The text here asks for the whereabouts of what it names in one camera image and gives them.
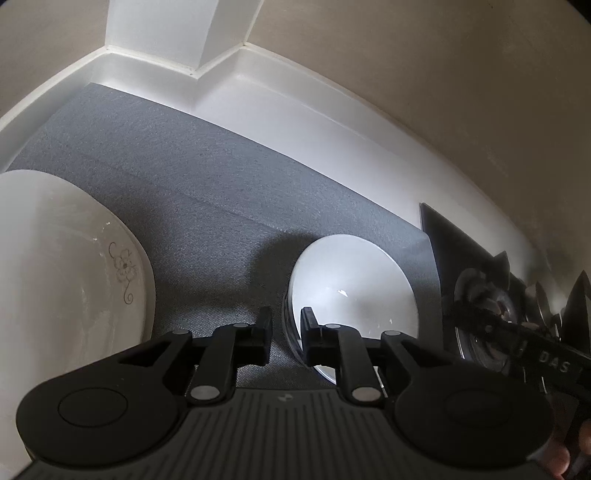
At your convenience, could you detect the blue patterned white bowl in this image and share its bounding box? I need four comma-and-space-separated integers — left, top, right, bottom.
283, 234, 420, 361

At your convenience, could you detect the oval white floral plate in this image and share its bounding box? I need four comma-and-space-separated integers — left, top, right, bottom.
1, 170, 155, 479

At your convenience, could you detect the person right hand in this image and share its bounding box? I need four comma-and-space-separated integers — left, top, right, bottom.
527, 394, 590, 479

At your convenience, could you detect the black gas stove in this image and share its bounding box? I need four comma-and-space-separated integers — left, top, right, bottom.
420, 204, 590, 393

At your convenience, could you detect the grey dish mat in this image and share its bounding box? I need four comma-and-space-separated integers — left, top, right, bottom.
6, 81, 445, 391

